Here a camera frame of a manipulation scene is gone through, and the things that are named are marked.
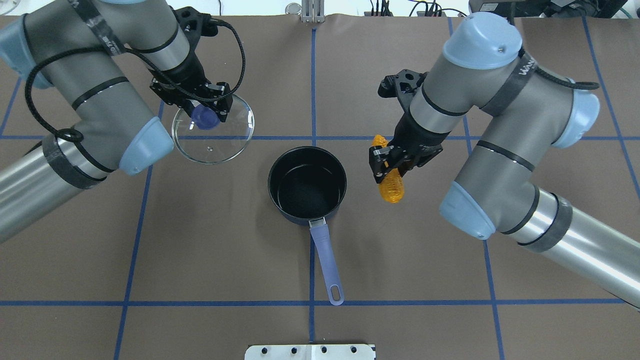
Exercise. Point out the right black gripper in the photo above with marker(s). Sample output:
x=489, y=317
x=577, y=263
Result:
x=413, y=132

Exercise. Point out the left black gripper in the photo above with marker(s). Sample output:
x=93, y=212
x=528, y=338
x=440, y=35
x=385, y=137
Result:
x=188, y=72

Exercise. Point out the glass pot lid blue knob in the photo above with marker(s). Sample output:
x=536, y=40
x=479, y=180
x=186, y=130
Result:
x=208, y=137

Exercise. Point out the yellow corn cob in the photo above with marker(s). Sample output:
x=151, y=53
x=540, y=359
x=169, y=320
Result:
x=391, y=188

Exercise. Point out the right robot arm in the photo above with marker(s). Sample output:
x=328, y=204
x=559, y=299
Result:
x=484, y=65

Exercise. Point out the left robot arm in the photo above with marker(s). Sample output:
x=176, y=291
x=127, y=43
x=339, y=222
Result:
x=95, y=120

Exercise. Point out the blue saucepan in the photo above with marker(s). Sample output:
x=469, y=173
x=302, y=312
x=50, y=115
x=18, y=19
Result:
x=307, y=184

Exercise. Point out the aluminium frame post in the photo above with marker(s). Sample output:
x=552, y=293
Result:
x=313, y=11

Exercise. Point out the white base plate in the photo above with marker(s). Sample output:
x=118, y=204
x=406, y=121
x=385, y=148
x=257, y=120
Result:
x=311, y=352

